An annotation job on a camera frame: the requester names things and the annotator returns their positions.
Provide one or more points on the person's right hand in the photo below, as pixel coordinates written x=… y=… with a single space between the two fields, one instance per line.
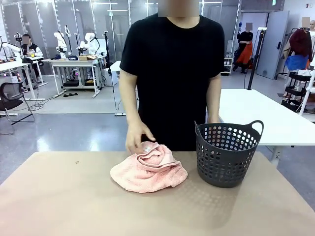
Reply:
x=137 y=134

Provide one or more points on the pink terry towel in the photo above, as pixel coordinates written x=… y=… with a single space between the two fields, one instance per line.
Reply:
x=147 y=177

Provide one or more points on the person's right forearm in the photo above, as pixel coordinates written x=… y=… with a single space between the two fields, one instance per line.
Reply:
x=130 y=103

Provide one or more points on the slim white background robot arm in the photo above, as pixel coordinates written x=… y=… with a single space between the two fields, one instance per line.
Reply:
x=9 y=46

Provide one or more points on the small white background robot arm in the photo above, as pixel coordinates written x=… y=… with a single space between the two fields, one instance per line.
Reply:
x=60 y=44

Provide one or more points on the person's left forearm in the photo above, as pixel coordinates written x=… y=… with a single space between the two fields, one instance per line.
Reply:
x=213 y=103

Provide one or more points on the person's black t-shirt torso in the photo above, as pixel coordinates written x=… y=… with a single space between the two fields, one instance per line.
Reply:
x=172 y=73

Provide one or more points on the narrow white table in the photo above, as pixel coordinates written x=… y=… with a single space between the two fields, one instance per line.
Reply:
x=115 y=66

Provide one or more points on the black power strip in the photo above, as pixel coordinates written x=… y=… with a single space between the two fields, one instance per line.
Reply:
x=71 y=95

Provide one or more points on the cardboard box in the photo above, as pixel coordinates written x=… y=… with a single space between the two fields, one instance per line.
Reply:
x=86 y=58

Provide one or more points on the dark grey perforated basket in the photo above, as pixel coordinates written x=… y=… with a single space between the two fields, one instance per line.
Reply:
x=221 y=172

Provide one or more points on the white desk with robots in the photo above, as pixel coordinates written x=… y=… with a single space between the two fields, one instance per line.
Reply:
x=73 y=61

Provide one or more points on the white shelf unit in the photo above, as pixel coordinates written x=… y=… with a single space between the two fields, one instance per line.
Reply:
x=227 y=65

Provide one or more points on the large white table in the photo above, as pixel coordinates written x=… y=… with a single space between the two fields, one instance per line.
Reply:
x=258 y=110

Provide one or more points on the black mesh office chair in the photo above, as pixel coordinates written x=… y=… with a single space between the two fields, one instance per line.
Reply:
x=9 y=104

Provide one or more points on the orange garment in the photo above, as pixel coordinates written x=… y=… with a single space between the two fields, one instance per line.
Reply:
x=246 y=55

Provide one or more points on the seated person in jacket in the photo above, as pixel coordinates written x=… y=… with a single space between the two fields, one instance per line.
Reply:
x=32 y=49

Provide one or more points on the black tripod pole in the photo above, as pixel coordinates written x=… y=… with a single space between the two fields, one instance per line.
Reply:
x=254 y=61

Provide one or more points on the white desk with seated person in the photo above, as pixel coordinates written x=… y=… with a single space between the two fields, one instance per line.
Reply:
x=12 y=64

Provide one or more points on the standing person in black shirt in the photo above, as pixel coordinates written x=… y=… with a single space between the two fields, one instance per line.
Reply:
x=246 y=37

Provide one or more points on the grey door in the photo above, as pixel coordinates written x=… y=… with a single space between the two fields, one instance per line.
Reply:
x=273 y=44

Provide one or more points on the black utility cart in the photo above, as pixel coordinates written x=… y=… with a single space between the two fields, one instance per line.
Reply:
x=295 y=91

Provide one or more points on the blue hanging garment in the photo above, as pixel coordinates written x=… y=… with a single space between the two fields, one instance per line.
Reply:
x=297 y=62

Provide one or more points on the dark red hanging garment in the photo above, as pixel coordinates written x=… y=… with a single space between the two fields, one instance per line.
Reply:
x=300 y=41

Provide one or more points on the black camera stand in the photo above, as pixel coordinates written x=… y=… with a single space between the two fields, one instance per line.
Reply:
x=107 y=54

